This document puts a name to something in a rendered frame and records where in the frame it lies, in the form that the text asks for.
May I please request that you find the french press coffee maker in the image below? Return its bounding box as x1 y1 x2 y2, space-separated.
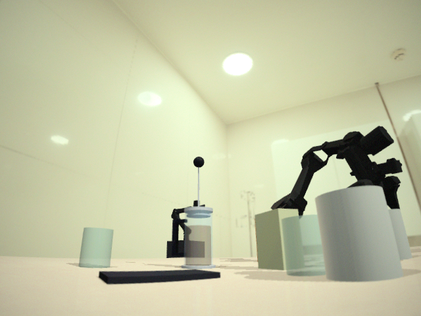
171 157 216 269

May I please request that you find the olive green block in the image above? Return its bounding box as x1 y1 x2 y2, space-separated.
255 208 299 271

